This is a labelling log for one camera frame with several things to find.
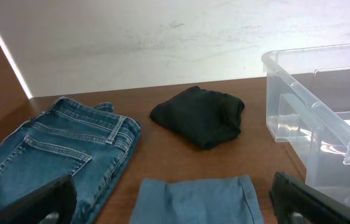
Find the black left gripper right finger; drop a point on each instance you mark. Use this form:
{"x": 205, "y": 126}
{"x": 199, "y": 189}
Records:
{"x": 295, "y": 202}

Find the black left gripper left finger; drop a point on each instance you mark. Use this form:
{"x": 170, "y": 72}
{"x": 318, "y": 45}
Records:
{"x": 55, "y": 202}

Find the small blue cloth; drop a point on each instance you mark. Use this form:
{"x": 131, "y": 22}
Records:
{"x": 205, "y": 201}

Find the dark blue folded jeans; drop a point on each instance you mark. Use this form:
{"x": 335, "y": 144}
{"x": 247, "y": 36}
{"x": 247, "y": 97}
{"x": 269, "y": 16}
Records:
{"x": 92, "y": 144}

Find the clear plastic storage bin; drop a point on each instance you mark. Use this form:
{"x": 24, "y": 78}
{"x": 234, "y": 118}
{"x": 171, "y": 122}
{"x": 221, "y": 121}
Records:
{"x": 307, "y": 103}

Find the black folded cloth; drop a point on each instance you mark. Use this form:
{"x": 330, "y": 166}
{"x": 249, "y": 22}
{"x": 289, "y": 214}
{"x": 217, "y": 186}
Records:
{"x": 206, "y": 118}

